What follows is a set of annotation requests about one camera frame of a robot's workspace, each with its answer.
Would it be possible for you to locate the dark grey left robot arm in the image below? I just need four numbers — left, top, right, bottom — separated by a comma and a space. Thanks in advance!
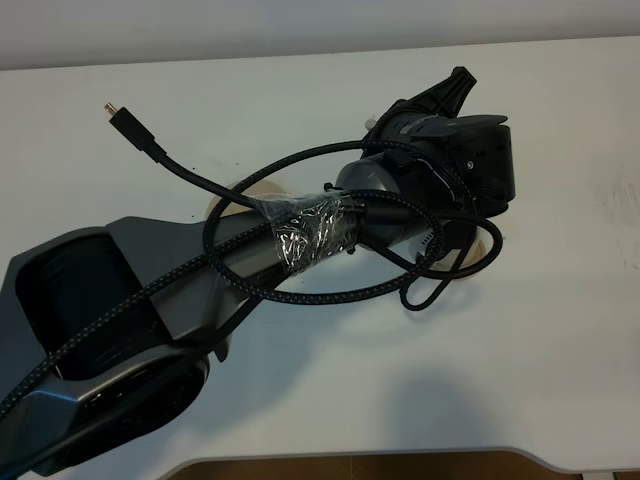
1, 67, 515, 479

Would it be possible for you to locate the black braided left cable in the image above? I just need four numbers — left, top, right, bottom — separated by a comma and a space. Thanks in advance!
0, 139, 502, 416

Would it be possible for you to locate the beige round teapot saucer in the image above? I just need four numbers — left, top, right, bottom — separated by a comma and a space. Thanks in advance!
207, 180, 291, 221

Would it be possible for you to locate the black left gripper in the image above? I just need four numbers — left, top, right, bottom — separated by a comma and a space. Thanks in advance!
367, 66, 515, 218

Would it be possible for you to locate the black loose plug cable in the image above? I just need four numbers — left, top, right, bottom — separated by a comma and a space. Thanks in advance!
103, 102, 261, 211

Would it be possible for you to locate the near beige cup saucer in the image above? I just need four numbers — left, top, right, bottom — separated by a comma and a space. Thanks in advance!
425, 234, 487, 280

